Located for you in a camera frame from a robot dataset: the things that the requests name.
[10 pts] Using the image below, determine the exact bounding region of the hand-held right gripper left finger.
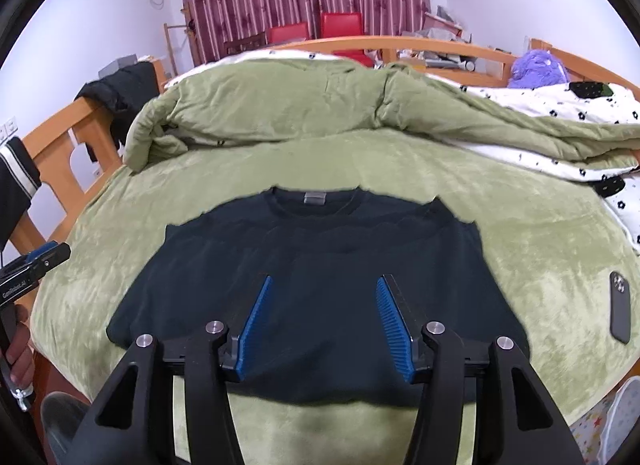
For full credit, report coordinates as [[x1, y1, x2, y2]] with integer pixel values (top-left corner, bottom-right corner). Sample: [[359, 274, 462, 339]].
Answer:
[[75, 275, 275, 465]]

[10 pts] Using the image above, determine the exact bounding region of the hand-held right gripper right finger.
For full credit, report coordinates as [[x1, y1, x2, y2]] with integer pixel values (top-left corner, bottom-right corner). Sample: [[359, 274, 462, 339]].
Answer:
[[375, 274, 586, 465]]

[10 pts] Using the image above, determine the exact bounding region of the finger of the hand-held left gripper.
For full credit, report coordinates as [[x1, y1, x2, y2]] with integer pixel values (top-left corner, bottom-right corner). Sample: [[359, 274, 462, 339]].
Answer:
[[22, 241, 72, 276]]

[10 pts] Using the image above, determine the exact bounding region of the black t-shirt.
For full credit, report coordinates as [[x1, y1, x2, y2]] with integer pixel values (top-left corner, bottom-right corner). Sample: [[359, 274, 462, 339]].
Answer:
[[106, 185, 531, 406]]

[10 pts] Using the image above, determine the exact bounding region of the person's left hand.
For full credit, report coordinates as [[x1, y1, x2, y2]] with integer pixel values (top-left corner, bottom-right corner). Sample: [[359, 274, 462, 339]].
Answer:
[[4, 306, 37, 392]]

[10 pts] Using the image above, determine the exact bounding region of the person's grey pants leg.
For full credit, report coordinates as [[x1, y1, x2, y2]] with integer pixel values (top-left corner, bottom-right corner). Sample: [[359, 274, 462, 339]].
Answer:
[[40, 392, 92, 465]]

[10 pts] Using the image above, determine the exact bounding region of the green bed sheet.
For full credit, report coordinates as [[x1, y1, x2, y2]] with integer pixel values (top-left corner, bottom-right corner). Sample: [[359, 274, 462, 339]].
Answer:
[[30, 128, 640, 465]]

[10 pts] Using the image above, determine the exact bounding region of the black jacket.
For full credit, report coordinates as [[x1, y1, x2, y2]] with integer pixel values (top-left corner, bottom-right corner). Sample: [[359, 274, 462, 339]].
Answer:
[[75, 61, 163, 161]]

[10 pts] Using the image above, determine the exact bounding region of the grey box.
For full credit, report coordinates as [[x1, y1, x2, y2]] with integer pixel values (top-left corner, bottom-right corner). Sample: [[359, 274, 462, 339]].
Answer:
[[98, 54, 142, 78]]

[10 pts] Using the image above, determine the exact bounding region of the star printed mat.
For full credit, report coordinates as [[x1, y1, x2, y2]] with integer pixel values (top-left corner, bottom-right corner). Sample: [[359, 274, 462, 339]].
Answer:
[[570, 395, 616, 465]]

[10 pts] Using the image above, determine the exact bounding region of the dark smartphone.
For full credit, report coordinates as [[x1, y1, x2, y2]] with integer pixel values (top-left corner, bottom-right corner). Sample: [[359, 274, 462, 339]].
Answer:
[[608, 271, 632, 344]]

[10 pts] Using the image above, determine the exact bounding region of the green quilt with dotted lining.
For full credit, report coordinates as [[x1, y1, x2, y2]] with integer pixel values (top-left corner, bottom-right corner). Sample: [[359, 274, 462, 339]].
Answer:
[[124, 48, 640, 256]]

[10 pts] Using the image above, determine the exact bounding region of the wooden rack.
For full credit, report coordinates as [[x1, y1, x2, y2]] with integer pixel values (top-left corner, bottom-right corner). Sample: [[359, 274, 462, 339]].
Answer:
[[162, 5, 201, 78]]

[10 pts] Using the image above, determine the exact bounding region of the grey slipper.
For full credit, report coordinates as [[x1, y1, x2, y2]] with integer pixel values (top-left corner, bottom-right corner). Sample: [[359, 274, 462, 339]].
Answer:
[[597, 376, 640, 465]]

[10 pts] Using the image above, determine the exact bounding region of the dark wooden chair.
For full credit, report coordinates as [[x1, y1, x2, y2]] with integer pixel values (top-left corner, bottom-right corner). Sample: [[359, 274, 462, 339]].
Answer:
[[223, 31, 268, 57]]

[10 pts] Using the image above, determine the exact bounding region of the red chair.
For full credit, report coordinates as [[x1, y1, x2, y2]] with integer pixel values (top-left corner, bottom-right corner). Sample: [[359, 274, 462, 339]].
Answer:
[[320, 12, 376, 68], [267, 22, 308, 44]]

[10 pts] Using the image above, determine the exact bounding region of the purple plush toy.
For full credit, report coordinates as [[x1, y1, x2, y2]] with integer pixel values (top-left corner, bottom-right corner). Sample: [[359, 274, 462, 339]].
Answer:
[[507, 49, 571, 90]]

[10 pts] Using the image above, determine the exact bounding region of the pile of desk clutter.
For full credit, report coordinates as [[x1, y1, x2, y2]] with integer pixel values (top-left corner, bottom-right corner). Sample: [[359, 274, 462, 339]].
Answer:
[[372, 5, 506, 73]]

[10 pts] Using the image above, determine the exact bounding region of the wooden bed frame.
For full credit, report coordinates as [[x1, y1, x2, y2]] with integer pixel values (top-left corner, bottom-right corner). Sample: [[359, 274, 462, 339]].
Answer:
[[7, 35, 640, 411]]

